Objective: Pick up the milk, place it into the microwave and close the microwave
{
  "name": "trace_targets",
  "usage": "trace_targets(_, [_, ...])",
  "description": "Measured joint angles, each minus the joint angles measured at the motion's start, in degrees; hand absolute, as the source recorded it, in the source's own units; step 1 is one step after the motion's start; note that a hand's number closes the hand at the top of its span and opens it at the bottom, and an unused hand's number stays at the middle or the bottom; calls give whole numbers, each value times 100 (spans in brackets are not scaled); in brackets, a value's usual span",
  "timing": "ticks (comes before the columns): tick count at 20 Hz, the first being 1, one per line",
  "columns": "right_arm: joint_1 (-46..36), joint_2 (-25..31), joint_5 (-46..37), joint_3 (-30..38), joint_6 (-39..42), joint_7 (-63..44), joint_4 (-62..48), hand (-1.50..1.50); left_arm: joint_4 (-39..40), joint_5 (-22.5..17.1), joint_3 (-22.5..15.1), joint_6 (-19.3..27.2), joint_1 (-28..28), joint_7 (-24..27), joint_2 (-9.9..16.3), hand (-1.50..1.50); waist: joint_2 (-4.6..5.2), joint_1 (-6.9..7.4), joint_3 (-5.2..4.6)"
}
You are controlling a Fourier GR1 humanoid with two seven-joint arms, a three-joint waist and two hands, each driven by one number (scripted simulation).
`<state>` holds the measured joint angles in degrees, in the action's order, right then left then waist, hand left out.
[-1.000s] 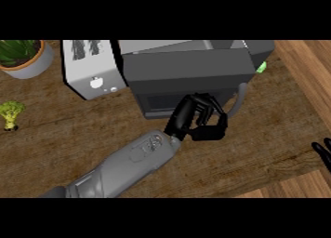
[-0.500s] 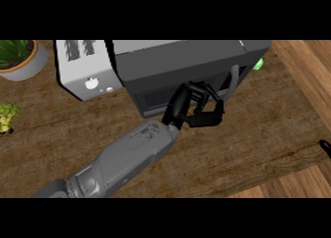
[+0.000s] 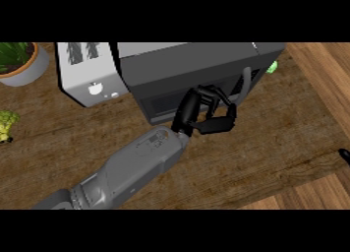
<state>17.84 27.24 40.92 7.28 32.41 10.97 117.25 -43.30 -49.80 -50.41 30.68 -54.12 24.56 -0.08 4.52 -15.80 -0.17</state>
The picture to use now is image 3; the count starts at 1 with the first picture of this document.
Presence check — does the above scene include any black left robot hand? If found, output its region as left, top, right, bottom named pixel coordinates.
left=170, top=84, right=239, bottom=138

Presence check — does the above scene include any dark grey microwave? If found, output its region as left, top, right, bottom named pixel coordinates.
left=109, top=41, right=288, bottom=126

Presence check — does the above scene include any green object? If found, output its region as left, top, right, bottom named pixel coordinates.
left=266, top=60, right=280, bottom=75

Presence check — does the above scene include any white toaster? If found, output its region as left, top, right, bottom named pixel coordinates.
left=53, top=41, right=131, bottom=108

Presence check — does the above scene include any green broccoli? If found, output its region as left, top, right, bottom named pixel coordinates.
left=0, top=109, right=22, bottom=145

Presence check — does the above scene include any potted green plant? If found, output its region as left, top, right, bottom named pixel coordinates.
left=0, top=41, right=50, bottom=88

